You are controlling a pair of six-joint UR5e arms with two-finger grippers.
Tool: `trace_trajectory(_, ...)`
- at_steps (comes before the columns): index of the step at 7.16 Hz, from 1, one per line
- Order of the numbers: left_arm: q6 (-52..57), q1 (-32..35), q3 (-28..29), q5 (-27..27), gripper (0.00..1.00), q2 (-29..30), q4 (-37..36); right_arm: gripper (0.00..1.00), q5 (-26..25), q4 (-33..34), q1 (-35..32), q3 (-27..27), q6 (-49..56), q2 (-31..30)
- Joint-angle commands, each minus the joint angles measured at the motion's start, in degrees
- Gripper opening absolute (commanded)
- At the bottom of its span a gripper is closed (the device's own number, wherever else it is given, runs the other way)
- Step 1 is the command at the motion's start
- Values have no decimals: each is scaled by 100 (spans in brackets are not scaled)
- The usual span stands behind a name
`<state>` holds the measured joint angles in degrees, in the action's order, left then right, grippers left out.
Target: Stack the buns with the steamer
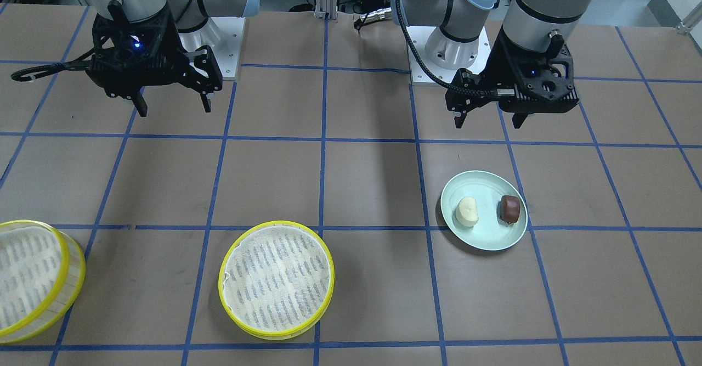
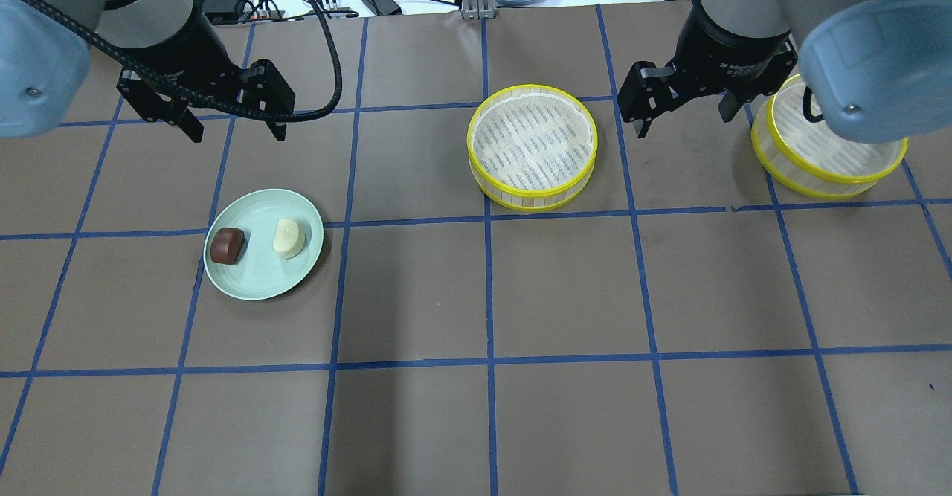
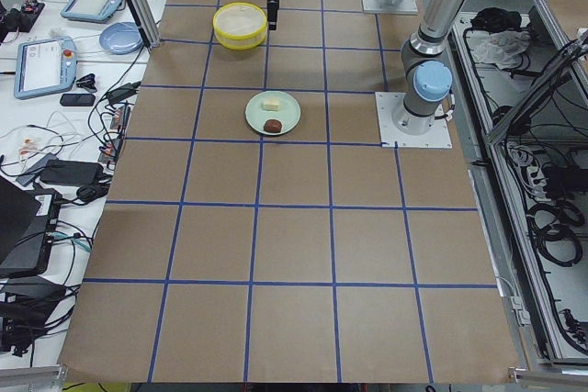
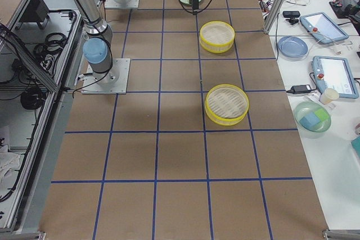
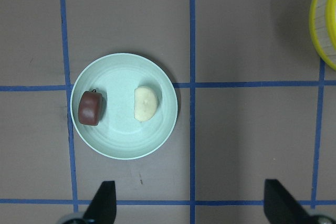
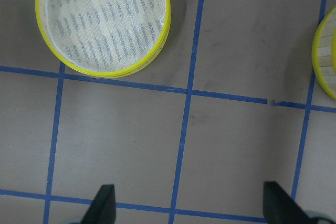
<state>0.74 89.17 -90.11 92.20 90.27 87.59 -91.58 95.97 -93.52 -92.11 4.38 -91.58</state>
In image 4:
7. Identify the yellow steamer basket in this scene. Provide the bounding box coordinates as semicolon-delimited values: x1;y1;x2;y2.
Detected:
205;84;249;126
200;21;235;53

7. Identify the black webcam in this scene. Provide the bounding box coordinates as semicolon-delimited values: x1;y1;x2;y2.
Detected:
282;11;300;25

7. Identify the blue plate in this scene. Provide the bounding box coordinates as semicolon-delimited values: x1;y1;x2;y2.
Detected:
277;36;308;58

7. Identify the teach pendant far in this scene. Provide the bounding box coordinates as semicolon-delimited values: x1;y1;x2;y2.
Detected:
299;12;349;44

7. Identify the teach pendant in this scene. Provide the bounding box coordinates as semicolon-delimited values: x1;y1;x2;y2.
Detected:
299;12;349;44
312;56;359;99

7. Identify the black power adapter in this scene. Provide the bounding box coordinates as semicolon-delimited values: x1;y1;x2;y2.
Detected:
286;84;316;94

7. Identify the teach pendant near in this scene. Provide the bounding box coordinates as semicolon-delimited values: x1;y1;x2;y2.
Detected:
312;56;359;99

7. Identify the white paper cup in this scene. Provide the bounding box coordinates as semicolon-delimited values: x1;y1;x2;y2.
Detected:
319;88;339;105

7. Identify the green bowl with sponges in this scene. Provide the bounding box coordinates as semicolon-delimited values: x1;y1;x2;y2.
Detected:
294;101;332;138

